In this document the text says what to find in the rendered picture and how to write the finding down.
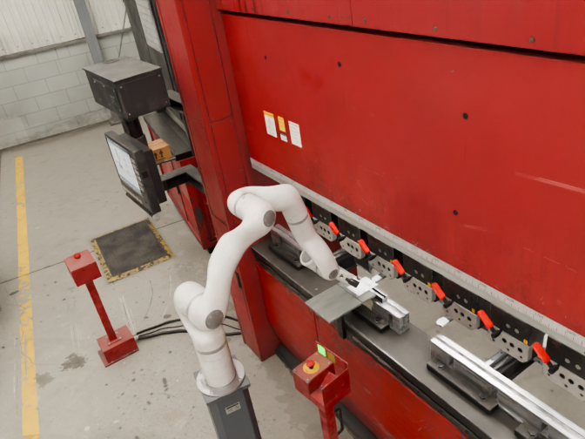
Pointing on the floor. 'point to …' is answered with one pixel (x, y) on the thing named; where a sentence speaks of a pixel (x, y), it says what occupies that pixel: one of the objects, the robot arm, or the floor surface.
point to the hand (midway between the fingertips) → (351, 280)
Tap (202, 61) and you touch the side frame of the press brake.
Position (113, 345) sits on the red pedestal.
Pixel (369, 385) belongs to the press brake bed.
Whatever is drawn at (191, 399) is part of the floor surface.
